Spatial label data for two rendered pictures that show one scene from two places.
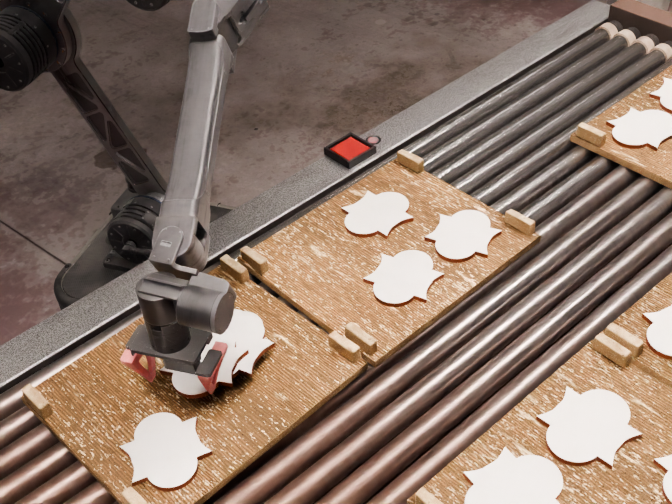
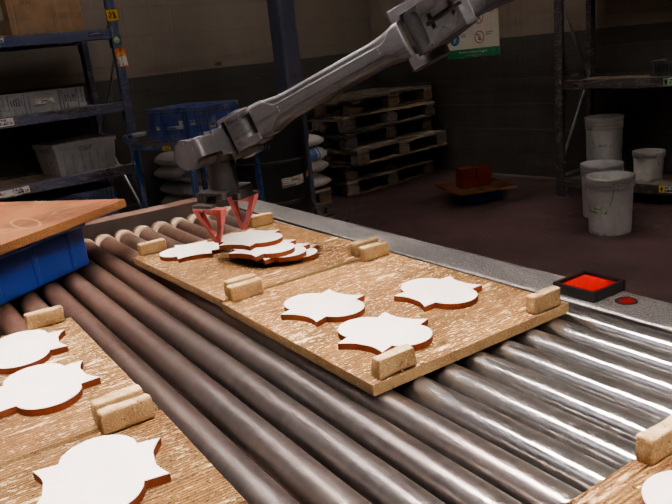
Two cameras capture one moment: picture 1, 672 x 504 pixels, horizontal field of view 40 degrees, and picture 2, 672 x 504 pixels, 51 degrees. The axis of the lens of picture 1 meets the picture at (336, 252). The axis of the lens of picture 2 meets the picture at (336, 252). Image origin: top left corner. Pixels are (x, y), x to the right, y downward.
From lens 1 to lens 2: 181 cm
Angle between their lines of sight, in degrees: 84
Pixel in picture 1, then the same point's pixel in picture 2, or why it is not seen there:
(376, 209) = (443, 289)
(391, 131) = (653, 309)
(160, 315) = not seen: hidden behind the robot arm
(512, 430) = (85, 355)
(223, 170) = not seen: outside the picture
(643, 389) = (51, 430)
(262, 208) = (476, 263)
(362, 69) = not seen: outside the picture
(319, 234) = (413, 275)
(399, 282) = (313, 302)
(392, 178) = (515, 300)
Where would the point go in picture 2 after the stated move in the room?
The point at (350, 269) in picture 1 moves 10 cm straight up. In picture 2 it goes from (352, 289) to (346, 229)
